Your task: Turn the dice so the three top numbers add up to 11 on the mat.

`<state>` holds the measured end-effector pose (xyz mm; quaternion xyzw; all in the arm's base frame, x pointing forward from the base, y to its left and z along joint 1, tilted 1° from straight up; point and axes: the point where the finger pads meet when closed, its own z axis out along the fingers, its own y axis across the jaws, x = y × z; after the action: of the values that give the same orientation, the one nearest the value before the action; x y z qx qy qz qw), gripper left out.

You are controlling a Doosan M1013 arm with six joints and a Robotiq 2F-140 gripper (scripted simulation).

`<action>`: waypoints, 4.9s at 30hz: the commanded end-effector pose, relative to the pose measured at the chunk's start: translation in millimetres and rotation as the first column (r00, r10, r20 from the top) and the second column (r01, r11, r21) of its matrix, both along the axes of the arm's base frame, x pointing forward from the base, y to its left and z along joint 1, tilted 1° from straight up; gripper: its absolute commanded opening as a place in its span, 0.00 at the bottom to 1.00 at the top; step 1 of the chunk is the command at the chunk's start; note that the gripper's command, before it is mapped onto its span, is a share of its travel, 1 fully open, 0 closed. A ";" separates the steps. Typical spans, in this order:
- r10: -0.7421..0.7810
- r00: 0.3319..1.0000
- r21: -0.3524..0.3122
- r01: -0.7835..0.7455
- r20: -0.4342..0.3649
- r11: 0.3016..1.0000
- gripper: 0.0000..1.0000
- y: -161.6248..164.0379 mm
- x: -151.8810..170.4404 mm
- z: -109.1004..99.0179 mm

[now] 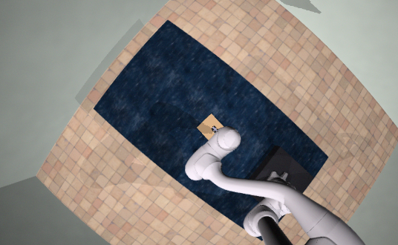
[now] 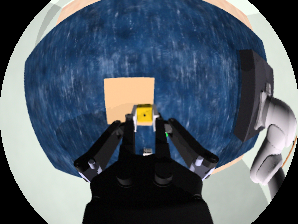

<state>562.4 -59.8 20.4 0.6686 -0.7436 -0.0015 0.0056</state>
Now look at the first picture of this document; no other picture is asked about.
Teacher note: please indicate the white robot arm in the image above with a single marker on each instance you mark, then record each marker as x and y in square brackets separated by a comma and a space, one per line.
[321, 225]

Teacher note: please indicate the peach square mat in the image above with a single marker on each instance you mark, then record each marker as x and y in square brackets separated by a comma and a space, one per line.
[206, 126]

